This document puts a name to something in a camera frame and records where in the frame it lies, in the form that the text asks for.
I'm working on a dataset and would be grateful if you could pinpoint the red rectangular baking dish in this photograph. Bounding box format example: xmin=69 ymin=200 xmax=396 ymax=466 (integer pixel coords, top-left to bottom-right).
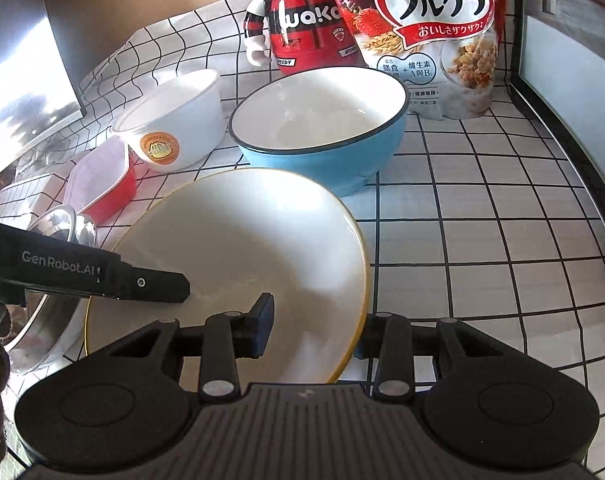
xmin=62 ymin=139 xmax=137 ymax=226

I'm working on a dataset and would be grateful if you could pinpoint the red robot figurine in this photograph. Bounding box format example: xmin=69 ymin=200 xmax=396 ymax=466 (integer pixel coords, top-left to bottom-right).
xmin=243 ymin=0 xmax=357 ymax=77

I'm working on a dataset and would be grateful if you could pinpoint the white bowl with round sticker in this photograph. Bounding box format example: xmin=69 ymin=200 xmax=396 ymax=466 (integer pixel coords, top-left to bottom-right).
xmin=111 ymin=69 xmax=223 ymax=173

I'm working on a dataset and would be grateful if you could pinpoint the stainless steel bowl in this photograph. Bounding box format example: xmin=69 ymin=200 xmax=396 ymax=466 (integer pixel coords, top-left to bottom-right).
xmin=0 ymin=204 xmax=99 ymax=375

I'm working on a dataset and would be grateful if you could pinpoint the red cereal bag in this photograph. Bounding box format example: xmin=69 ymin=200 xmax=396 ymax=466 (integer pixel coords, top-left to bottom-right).
xmin=318 ymin=0 xmax=512 ymax=122

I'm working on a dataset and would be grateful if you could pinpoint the blue bowl with white inside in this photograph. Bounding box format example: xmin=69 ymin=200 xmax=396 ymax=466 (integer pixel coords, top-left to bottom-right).
xmin=228 ymin=66 xmax=409 ymax=197

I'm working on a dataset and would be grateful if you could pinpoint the white plate with yellow rim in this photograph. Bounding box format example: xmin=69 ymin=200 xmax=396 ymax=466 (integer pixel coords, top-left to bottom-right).
xmin=84 ymin=167 xmax=370 ymax=383

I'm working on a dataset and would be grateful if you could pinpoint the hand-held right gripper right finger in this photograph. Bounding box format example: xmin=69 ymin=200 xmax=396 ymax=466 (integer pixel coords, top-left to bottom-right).
xmin=353 ymin=311 xmax=513 ymax=402

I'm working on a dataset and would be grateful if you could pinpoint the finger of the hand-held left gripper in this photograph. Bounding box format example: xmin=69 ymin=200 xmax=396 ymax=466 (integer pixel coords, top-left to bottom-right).
xmin=101 ymin=261 xmax=191 ymax=304

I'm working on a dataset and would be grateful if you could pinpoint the black computer monitor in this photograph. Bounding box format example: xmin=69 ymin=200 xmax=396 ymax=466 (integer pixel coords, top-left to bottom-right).
xmin=0 ymin=0 xmax=86 ymax=186

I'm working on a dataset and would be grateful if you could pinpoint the black framed panel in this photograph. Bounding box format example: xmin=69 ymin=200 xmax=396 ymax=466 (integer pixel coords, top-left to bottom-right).
xmin=507 ymin=0 xmax=605 ymax=171

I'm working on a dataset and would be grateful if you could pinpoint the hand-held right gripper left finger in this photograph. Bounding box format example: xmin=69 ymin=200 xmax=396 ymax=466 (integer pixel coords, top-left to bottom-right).
xmin=102 ymin=294 xmax=276 ymax=403

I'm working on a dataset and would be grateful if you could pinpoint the white black-grid tablecloth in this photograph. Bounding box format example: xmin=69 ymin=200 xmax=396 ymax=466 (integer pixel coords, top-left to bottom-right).
xmin=0 ymin=0 xmax=605 ymax=480

